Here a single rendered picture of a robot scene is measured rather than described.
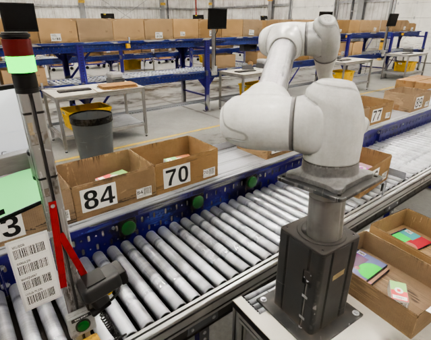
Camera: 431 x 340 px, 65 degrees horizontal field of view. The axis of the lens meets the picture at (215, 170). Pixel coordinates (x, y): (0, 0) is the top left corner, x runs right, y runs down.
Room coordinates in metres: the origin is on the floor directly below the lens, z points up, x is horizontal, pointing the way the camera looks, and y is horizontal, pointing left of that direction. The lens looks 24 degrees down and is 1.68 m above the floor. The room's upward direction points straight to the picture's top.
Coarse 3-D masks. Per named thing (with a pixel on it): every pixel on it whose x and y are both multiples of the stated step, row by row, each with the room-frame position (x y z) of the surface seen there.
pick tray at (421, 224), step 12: (396, 216) 1.38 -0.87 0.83; (408, 216) 1.41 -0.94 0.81; (420, 216) 1.36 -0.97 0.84; (372, 228) 1.27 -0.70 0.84; (384, 228) 1.34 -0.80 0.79; (396, 228) 1.38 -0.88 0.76; (408, 228) 1.38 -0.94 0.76; (420, 228) 1.35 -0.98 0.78; (396, 240) 1.17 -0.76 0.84; (408, 252) 1.12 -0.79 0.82; (420, 252) 1.08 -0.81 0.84
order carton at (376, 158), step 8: (368, 152) 2.07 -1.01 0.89; (376, 152) 2.03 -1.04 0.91; (384, 152) 1.99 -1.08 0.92; (360, 160) 2.10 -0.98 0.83; (368, 160) 2.06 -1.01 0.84; (376, 160) 2.02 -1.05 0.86; (384, 160) 1.88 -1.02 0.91; (376, 168) 1.81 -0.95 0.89; (384, 168) 1.90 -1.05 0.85; (376, 184) 1.85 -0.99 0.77
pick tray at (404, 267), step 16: (368, 240) 1.21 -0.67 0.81; (384, 240) 1.16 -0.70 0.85; (384, 256) 1.14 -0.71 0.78; (400, 256) 1.09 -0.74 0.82; (400, 272) 1.07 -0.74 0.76; (416, 272) 1.03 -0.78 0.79; (352, 288) 0.95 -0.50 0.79; (368, 288) 0.90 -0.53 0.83; (384, 288) 0.98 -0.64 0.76; (416, 288) 0.98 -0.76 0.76; (368, 304) 0.89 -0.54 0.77; (384, 304) 0.85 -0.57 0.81; (400, 304) 0.81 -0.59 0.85; (416, 304) 0.90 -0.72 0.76; (400, 320) 0.80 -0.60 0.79; (416, 320) 0.77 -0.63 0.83
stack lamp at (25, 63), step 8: (8, 40) 0.66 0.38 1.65; (16, 40) 0.66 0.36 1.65; (24, 40) 0.67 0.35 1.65; (8, 48) 0.66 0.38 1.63; (16, 48) 0.66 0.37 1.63; (24, 48) 0.67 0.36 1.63; (8, 56) 0.66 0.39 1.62; (16, 56) 0.66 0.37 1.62; (24, 56) 0.66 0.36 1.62; (32, 56) 0.68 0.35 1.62; (8, 64) 0.66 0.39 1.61; (16, 64) 0.66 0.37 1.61; (24, 64) 0.66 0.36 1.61; (32, 64) 0.68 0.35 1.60; (16, 72) 0.66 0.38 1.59; (24, 72) 0.66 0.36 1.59
